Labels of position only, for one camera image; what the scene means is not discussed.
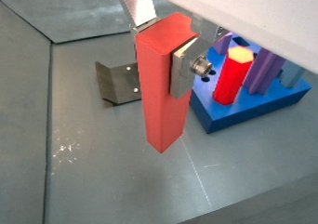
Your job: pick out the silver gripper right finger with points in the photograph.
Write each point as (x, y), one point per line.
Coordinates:
(188, 57)

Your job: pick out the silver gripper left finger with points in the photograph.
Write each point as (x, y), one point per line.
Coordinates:
(140, 13)

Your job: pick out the tall red rectangular block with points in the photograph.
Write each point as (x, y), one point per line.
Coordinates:
(164, 111)

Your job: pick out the blue shape sorter board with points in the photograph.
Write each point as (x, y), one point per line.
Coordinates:
(217, 116)

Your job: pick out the pink purple rectangular block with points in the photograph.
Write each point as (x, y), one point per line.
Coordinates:
(221, 44)

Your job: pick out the red hexagonal prism block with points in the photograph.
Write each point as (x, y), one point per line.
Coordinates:
(235, 67)

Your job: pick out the dark olive curved block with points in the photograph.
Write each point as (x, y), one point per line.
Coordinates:
(117, 83)

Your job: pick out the purple star prism block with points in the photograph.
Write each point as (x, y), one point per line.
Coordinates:
(263, 71)

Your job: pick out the light blue rounded block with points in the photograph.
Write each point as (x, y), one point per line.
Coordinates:
(291, 74)

